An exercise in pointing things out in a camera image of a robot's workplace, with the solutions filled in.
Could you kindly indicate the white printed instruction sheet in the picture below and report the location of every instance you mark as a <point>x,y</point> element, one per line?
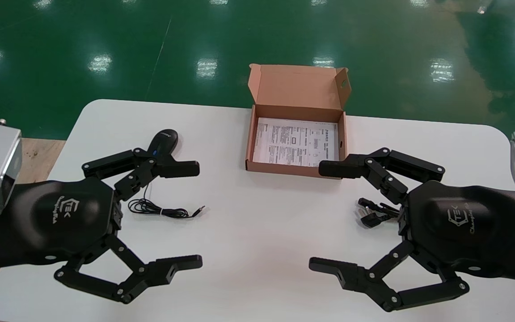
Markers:
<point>293,143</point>

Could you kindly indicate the brown cardboard storage box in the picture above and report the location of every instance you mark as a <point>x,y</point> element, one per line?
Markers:
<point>297,87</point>

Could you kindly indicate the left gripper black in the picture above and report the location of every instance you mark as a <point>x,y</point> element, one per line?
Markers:
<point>69,214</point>

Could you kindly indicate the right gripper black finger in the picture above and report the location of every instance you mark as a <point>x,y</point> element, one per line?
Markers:
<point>338,169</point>

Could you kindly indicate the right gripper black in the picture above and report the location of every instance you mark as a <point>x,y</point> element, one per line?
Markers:
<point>458,223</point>

